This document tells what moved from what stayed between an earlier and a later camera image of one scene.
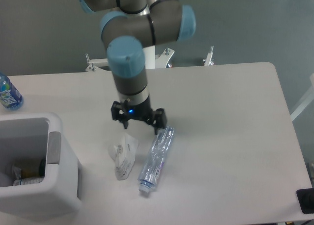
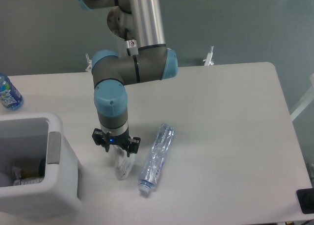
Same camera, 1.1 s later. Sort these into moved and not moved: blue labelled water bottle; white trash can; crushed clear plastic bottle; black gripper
Moved: black gripper
Not moved: blue labelled water bottle; white trash can; crushed clear plastic bottle
